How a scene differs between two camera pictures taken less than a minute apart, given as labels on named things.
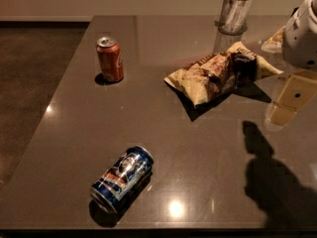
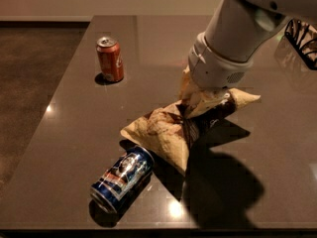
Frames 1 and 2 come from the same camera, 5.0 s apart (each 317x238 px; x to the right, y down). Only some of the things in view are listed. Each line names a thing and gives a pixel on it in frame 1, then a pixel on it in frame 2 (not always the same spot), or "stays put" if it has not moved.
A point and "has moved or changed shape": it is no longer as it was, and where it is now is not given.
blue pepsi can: [122, 178] stays put
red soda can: [110, 59] stays put
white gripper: [301, 40] -> [214, 70]
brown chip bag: [230, 70] has moved or changed shape
